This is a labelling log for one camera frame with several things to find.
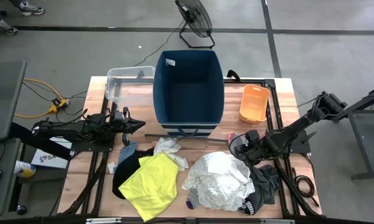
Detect blue cloth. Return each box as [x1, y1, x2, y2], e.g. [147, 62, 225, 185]
[117, 141, 139, 166]

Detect blue white striped fabric bin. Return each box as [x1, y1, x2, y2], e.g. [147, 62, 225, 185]
[152, 49, 225, 138]

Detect black cloth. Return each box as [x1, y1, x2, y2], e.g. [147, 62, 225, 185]
[111, 148, 155, 200]

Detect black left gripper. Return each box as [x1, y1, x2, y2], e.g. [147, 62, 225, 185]
[111, 106, 146, 147]

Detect yellow cloth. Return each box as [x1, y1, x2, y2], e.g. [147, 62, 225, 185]
[118, 152, 179, 223]

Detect clear plastic container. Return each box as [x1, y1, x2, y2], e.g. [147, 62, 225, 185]
[105, 65, 157, 108]

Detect coiled black cable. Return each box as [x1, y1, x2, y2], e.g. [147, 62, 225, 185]
[293, 167, 320, 208]

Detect plain white cloth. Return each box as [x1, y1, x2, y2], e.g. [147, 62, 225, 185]
[152, 137, 190, 172]

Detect black floor fan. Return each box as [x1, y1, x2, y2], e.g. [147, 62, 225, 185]
[174, 0, 216, 50]

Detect grey monitor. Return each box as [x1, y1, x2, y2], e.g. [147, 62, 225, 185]
[0, 59, 28, 142]

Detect yellow extension cord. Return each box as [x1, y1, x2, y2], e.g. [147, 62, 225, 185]
[13, 77, 71, 120]

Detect black fan cable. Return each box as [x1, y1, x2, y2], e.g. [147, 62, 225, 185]
[133, 19, 186, 68]

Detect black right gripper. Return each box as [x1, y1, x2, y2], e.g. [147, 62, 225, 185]
[228, 129, 269, 163]

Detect black aluminium frame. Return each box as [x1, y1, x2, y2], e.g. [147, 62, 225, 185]
[58, 77, 324, 220]

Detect purple toe sock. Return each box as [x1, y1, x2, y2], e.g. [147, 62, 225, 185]
[185, 189, 200, 210]

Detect dark grey cloth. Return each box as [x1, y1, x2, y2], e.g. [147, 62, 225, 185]
[245, 164, 281, 207]

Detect white yellow spray can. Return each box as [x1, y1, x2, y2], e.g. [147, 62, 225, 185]
[13, 159, 37, 179]

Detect orange plastic basket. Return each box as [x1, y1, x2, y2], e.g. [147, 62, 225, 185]
[238, 84, 271, 125]

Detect grey sneaker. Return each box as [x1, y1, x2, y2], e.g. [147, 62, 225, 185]
[18, 0, 45, 17]
[0, 19, 19, 36]

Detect black metal stand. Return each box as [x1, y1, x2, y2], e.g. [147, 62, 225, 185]
[338, 85, 374, 182]

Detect white printed box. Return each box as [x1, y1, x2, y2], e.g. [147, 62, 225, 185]
[30, 136, 73, 170]

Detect white lace cloth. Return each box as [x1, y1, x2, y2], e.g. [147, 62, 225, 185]
[181, 151, 256, 213]

